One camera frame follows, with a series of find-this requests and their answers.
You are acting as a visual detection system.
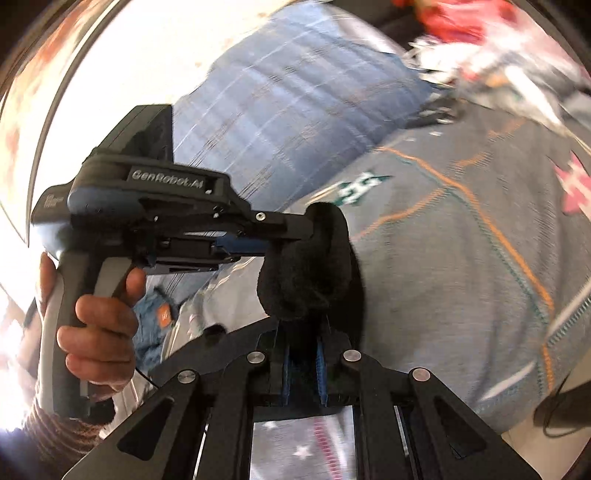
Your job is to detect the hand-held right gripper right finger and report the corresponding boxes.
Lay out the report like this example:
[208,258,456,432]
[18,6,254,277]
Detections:
[316,331,533,480]

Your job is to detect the red and white clothes pile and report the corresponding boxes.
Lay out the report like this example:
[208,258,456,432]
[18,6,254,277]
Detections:
[406,13,591,141]

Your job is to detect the red cloth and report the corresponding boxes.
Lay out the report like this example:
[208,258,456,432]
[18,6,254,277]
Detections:
[392,0,519,43]

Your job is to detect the blue denim garment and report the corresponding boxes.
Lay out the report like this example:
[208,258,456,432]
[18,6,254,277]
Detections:
[135,285,186,366]

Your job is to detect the black cable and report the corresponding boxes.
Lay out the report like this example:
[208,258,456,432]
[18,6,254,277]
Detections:
[533,368,591,439]

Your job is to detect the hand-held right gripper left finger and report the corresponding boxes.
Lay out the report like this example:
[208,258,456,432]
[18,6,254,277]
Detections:
[60,331,291,480]

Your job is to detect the person's left hand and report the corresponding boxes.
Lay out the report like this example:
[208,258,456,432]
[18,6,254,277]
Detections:
[39,251,148,397]

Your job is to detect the black pants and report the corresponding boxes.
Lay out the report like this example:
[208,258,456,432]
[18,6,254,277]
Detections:
[256,202,366,409]

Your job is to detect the grey garment with orange stitching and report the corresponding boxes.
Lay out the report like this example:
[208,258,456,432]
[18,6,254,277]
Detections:
[175,104,591,422]

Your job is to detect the star printed cloth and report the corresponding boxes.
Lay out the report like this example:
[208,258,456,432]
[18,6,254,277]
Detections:
[251,414,357,480]

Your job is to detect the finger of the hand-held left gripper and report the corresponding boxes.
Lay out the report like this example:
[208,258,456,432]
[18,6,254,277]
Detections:
[211,234,271,260]
[239,209,320,241]

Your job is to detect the pink patterned cloth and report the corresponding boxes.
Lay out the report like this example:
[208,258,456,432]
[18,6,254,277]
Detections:
[554,152,591,217]

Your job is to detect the blue plaid blanket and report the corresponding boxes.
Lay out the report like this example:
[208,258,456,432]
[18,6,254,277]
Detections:
[172,4,431,223]

